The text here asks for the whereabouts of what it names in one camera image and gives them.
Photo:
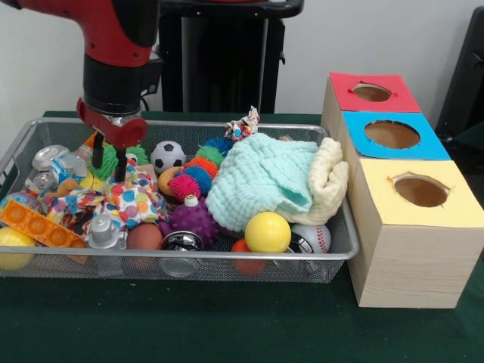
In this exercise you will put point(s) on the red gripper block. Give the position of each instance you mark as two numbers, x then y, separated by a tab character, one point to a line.
117	130

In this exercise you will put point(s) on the silver toy hydrant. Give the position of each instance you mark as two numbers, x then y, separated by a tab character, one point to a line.
104	232

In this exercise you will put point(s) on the green orange blue spiky caterpillar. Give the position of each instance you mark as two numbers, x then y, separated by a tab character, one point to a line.
200	170

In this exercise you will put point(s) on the mint green knitted cloth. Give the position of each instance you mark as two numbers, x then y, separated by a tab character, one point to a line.
249	177

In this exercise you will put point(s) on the cream knitted cloth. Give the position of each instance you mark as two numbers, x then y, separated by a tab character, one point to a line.
329	177

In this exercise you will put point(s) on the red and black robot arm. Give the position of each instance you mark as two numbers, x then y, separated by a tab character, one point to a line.
113	49

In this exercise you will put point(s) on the wooden box with three holes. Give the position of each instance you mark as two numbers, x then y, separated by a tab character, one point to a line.
412	261

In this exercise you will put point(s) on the polka dot cloth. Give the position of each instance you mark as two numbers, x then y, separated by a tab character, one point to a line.
132	196

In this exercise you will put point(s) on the small soccer ball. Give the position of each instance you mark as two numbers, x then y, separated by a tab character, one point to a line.
168	156

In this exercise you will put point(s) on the long orange plastic block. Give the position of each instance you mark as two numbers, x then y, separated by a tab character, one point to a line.
38	225

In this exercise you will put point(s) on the purple spiky ball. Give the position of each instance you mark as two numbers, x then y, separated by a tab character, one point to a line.
196	221

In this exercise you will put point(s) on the yellow smooth ball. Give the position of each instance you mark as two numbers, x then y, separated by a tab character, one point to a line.
268	231

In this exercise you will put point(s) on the dark green table cloth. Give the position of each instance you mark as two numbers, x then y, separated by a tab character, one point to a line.
227	321

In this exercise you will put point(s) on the black panel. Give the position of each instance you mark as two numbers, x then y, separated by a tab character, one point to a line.
465	75

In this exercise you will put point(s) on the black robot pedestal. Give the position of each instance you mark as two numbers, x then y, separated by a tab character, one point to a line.
227	68

